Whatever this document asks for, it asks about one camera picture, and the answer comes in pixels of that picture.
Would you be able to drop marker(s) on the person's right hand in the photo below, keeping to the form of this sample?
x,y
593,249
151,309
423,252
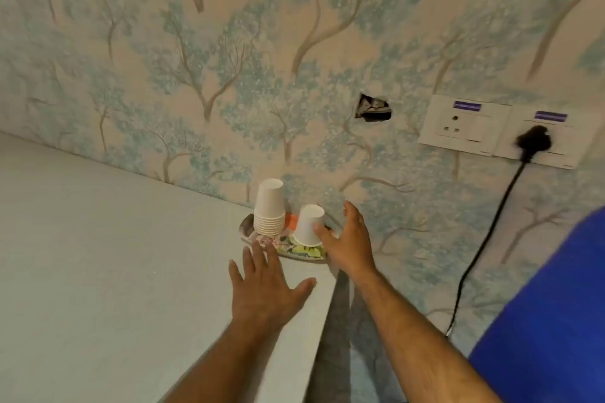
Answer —
x,y
352,249

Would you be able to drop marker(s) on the person's left hand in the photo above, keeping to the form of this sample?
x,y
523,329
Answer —
x,y
262,296

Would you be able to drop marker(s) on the person's left little finger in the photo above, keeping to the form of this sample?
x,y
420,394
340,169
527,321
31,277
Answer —
x,y
236,275

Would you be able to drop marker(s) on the person's left middle finger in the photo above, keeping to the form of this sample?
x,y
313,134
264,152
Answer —
x,y
260,256

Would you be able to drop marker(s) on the person's right thumb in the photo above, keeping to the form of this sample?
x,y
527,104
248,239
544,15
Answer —
x,y
325,235

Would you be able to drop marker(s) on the person's left thumb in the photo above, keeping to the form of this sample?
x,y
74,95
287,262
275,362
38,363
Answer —
x,y
302,288

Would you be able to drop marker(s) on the person's right forearm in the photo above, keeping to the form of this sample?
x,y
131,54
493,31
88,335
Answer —
x,y
416,346

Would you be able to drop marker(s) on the person's left forearm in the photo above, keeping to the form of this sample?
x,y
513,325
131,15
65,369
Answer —
x,y
227,365

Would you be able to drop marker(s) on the single white paper cup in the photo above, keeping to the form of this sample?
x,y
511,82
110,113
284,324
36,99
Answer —
x,y
307,225

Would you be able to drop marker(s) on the floral patterned tray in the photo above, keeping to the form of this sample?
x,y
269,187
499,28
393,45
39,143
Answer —
x,y
288,247

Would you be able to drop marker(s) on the small orange packet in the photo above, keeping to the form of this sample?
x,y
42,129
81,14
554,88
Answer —
x,y
291,222

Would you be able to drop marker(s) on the stack of white paper cups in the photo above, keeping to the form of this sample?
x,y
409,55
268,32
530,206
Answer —
x,y
269,206

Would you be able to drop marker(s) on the purple sticker label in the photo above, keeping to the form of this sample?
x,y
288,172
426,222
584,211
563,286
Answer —
x,y
550,117
467,106

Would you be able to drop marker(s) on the black power plug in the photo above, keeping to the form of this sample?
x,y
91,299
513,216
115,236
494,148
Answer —
x,y
534,140

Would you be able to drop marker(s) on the blue fabric object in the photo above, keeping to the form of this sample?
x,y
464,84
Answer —
x,y
553,313

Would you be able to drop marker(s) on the white socket plate with plug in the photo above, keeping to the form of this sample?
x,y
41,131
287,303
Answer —
x,y
567,143

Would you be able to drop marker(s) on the white wall socket plate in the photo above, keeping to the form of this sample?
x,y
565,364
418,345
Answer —
x,y
461,126

